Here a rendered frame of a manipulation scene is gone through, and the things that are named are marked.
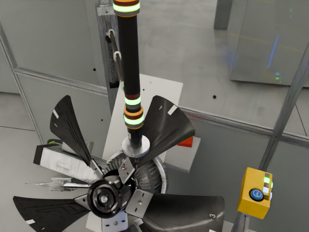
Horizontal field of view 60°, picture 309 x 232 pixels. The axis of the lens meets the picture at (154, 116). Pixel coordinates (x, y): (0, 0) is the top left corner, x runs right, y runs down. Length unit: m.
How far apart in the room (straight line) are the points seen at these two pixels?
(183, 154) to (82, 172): 0.59
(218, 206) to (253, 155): 0.77
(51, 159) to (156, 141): 0.50
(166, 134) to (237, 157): 0.89
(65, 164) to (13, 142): 1.93
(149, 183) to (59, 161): 0.38
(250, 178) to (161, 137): 0.47
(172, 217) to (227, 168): 0.92
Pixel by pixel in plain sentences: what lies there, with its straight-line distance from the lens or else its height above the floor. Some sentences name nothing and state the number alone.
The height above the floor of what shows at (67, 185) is 1.10.
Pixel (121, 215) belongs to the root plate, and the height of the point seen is 1.12.
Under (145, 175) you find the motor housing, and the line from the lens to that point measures 0.97.
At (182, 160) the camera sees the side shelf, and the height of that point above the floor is 0.86.
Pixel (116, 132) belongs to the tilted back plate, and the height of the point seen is 1.16.
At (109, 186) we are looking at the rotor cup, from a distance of 0.86.
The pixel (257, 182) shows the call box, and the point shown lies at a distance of 1.14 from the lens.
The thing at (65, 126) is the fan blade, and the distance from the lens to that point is 0.95.
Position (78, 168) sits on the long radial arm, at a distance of 1.09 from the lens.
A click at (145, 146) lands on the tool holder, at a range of 0.67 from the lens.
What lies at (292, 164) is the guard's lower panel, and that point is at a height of 0.82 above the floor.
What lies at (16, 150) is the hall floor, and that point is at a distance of 2.92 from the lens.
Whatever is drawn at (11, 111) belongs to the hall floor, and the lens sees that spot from 3.43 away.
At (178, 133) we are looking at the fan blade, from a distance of 0.78.
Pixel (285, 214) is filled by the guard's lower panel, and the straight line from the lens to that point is 1.99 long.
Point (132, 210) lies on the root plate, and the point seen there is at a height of 1.18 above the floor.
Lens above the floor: 1.95
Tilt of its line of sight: 41 degrees down
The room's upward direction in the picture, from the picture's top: straight up
